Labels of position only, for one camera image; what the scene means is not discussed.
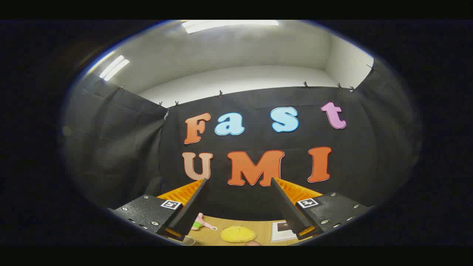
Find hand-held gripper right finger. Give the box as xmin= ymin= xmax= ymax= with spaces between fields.
xmin=271 ymin=177 xmax=370 ymax=241

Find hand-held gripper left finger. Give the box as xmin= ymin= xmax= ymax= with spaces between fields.
xmin=111 ymin=178 xmax=209 ymax=242

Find pink and green plush toy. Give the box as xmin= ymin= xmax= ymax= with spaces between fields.
xmin=191 ymin=213 xmax=218 ymax=231

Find white printed booklet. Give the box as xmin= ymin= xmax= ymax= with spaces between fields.
xmin=271 ymin=221 xmax=298 ymax=242

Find yellow round plush cushion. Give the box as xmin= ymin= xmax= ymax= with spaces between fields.
xmin=221 ymin=226 xmax=256 ymax=243

